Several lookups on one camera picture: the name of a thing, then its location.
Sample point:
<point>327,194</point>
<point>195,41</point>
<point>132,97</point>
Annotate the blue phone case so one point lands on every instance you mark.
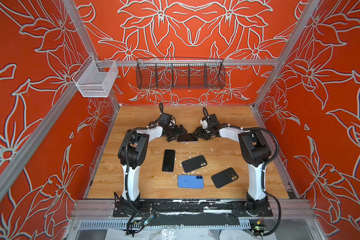
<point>190,181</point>

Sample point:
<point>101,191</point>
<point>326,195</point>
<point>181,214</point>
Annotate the black phone case centre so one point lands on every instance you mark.
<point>194,163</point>

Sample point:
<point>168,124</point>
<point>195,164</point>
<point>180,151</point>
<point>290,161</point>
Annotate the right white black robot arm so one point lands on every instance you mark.
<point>259,147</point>

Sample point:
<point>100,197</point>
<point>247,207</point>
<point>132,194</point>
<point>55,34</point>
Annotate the black phone case right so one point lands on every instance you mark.
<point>224,177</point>

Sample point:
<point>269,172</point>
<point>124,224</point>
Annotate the black phone case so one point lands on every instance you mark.
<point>194,163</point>
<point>224,177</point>

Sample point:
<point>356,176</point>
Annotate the black wire basket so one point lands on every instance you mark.
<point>180,74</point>

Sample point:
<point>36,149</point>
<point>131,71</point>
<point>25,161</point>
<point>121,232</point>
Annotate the pink phone case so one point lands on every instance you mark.
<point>187,140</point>

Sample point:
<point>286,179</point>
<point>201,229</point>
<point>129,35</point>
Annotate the clear plastic bin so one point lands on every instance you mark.
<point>95,79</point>

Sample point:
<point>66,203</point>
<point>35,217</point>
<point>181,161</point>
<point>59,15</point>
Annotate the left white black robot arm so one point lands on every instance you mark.
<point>133,151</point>

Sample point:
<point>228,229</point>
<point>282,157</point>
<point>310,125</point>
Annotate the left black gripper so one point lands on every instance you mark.
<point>176,132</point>

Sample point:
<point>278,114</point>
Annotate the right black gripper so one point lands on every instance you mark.
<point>198,132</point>

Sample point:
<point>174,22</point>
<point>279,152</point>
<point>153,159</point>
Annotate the grey cable duct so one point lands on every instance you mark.
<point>243,224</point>

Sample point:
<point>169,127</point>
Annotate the black smartphone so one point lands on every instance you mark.
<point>187,136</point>
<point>169,161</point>

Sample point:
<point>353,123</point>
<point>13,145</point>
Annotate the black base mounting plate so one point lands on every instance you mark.
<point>197,206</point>

